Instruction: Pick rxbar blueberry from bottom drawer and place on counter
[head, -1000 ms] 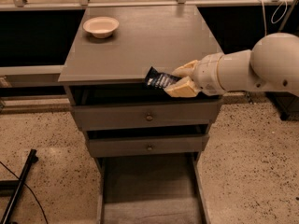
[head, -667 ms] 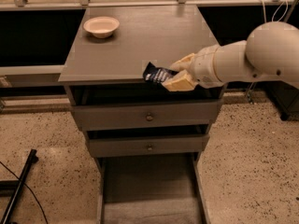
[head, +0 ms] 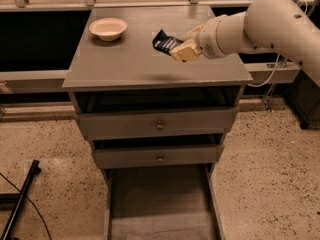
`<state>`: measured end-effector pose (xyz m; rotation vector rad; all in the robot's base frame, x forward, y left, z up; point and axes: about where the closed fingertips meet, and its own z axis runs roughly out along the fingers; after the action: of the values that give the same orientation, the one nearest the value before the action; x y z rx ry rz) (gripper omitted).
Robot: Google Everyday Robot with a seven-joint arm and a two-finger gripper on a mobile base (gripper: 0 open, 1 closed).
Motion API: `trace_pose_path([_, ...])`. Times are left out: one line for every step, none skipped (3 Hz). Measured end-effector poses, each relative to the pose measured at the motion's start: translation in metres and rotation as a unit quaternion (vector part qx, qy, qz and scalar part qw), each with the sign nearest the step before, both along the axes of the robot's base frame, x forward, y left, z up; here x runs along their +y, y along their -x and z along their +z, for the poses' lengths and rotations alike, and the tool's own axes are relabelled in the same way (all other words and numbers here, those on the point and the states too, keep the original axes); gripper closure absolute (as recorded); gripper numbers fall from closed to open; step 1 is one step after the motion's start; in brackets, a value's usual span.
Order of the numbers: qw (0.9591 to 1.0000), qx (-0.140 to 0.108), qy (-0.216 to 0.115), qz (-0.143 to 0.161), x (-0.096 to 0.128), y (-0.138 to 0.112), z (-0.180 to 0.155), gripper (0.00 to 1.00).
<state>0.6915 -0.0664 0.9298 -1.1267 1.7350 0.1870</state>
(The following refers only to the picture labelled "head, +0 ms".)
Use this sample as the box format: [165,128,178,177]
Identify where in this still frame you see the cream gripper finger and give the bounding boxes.
[169,39,201,61]
[181,25,203,41]

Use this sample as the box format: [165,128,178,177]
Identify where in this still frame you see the blue rxbar blueberry wrapper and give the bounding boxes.
[152,30,183,55]

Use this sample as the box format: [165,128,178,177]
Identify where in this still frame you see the grey wooden drawer cabinet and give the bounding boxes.
[63,7,251,159]

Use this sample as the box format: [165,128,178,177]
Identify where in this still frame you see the grey open bottom drawer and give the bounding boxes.
[103,165,226,240]

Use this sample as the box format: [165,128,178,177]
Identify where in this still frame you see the grey middle drawer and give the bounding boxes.
[94,144,224,169]

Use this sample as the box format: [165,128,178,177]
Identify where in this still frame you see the white hanging cable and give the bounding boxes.
[247,53,283,88]

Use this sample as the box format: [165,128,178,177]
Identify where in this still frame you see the dark cabinet at right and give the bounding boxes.
[285,71,320,129]

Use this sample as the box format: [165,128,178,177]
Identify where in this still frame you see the brass top drawer knob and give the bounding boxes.
[156,122,165,130]

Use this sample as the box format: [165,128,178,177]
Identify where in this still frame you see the black metal stand leg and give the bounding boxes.
[0,160,41,240]

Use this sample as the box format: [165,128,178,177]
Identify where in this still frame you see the brass middle drawer knob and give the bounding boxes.
[157,155,164,162]

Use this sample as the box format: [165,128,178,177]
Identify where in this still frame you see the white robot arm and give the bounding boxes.
[169,0,320,84]

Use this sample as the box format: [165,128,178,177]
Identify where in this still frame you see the white paper bowl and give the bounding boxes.
[89,18,128,42]

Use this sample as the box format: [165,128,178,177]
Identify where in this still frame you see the brass drawer knob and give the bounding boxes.
[156,122,165,130]
[157,155,164,162]

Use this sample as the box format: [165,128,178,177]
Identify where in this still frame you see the grey horizontal rail beam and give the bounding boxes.
[0,62,300,94]

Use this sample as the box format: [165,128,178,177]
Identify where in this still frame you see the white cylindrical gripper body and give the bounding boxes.
[196,15,226,59]

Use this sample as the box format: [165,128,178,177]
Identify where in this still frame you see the black floor cable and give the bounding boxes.
[0,172,53,240]

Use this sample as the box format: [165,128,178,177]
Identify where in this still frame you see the grey top drawer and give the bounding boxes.
[77,107,238,140]

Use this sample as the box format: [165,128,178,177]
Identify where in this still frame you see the metal diagonal pole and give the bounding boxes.
[262,56,289,112]

